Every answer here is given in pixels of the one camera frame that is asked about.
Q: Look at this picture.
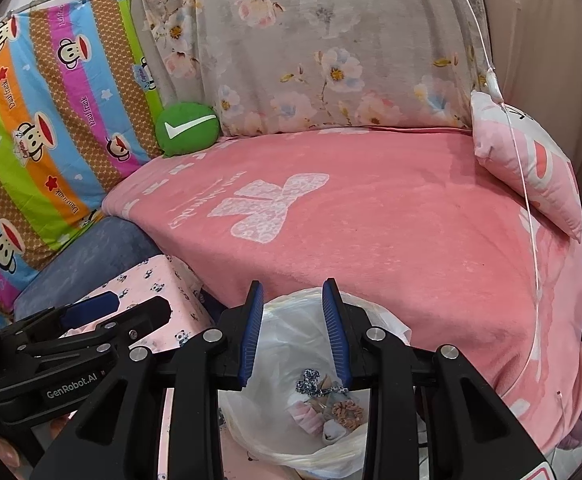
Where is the brown dotted scrunchie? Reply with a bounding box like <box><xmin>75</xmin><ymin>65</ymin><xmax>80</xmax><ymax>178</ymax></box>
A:
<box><xmin>330</xmin><ymin>400</ymin><xmax>366</xmax><ymax>432</ymax></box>

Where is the black white patterned scrunchie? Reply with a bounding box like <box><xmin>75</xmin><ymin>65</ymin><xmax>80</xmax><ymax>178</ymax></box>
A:
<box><xmin>295</xmin><ymin>368</ymin><xmax>321</xmax><ymax>396</ymax></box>

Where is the light blue sock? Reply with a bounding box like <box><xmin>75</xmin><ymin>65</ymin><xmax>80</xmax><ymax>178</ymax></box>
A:
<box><xmin>323</xmin><ymin>419</ymin><xmax>349</xmax><ymax>445</ymax></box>

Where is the white bag lined trash bin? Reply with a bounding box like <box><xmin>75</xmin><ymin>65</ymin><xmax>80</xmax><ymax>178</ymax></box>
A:
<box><xmin>217</xmin><ymin>286</ymin><xmax>413</xmax><ymax>480</ymax></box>

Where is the person's left hand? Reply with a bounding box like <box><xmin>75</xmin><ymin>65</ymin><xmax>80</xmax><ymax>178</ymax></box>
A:
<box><xmin>0</xmin><ymin>412</ymin><xmax>75</xmax><ymax>479</ymax></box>

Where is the blue grey cushion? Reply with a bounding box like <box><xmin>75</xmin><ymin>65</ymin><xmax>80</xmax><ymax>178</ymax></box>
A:
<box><xmin>14</xmin><ymin>217</ymin><xmax>161</xmax><ymax>321</ymax></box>

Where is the pink panda print cloth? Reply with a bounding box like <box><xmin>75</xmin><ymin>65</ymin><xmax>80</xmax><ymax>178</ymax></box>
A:
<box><xmin>82</xmin><ymin>255</ymin><xmax>297</xmax><ymax>480</ymax></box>

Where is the green round cushion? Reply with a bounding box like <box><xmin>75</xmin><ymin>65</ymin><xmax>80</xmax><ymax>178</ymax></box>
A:
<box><xmin>155</xmin><ymin>102</ymin><xmax>221</xmax><ymax>157</ymax></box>

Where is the colourful monkey print quilt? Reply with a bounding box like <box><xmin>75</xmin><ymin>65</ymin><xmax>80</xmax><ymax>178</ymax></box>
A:
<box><xmin>0</xmin><ymin>0</ymin><xmax>162</xmax><ymax>325</ymax></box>

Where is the pink blanket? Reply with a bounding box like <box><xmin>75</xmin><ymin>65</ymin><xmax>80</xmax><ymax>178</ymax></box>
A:
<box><xmin>102</xmin><ymin>130</ymin><xmax>582</xmax><ymax>450</ymax></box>

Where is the pink small pillow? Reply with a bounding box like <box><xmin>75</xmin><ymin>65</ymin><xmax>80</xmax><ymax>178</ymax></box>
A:
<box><xmin>471</xmin><ymin>91</ymin><xmax>582</xmax><ymax>242</ymax></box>

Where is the grey floral pillow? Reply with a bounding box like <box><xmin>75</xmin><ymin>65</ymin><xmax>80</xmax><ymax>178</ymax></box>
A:
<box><xmin>141</xmin><ymin>0</ymin><xmax>490</xmax><ymax>136</ymax></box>

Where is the beige curtain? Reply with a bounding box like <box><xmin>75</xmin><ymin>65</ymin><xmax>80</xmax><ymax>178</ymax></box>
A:
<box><xmin>470</xmin><ymin>0</ymin><xmax>582</xmax><ymax>252</ymax></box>

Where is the white cable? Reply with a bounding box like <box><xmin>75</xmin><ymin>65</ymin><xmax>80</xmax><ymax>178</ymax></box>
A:
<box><xmin>443</xmin><ymin>0</ymin><xmax>565</xmax><ymax>406</ymax></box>

